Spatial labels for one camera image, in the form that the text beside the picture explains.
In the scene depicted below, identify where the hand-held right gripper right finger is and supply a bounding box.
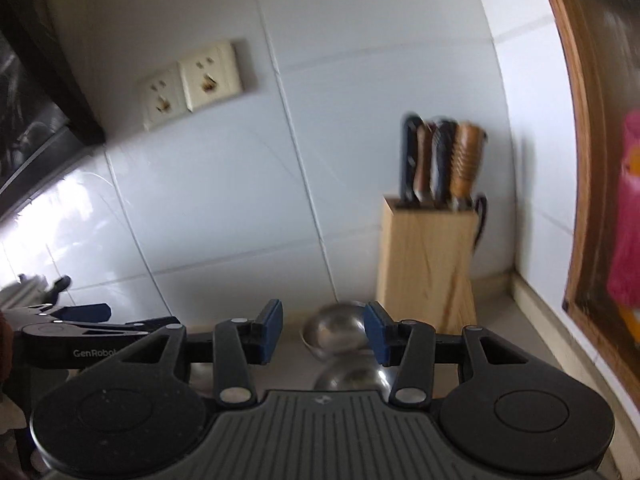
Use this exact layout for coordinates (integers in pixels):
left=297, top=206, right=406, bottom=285
left=364, top=301, right=532, bottom=409

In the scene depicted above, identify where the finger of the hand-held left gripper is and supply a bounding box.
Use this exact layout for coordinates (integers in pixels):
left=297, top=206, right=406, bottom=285
left=82, top=316, right=182, bottom=336
left=15, top=302, right=112, bottom=327

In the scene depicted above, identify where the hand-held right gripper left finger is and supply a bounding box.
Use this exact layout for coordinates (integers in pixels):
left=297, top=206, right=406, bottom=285
left=116, top=299, right=285, bottom=407

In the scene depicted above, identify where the stainless steel bowl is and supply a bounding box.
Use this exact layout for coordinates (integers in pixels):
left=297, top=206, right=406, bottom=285
left=314, top=355, right=394, bottom=392
left=301, top=302, right=375, bottom=361

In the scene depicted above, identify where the aluminium pressure cooker pot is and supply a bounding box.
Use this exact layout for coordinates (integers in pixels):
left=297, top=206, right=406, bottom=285
left=0, top=275, right=72, bottom=317

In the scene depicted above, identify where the wooden knife block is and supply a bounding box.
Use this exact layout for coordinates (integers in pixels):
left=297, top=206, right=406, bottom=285
left=375, top=195, right=479, bottom=337

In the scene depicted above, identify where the black range hood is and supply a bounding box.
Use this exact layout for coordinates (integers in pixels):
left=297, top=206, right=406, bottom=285
left=0, top=0, right=107, bottom=222

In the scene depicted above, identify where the pink cloth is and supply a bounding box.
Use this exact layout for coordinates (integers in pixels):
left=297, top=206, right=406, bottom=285
left=606, top=110, right=640, bottom=309

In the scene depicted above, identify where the black scissors handle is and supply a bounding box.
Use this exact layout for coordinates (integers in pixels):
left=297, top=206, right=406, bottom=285
left=471, top=193, right=489, bottom=252

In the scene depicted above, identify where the black handled knife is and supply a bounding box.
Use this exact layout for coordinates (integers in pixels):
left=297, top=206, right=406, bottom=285
left=430, top=119, right=459, bottom=209
left=398, top=115, right=426, bottom=207

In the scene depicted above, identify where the dark brown handled knife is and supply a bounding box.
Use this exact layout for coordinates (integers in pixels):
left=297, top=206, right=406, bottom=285
left=414, top=122, right=437, bottom=207

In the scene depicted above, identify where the cream wall socket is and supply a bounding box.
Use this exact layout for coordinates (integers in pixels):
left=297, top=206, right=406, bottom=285
left=177, top=40, right=245, bottom=113
left=137, top=62, right=194, bottom=132

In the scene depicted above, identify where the wooden window frame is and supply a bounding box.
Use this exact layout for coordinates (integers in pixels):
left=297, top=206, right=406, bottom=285
left=532, top=0, right=640, bottom=377

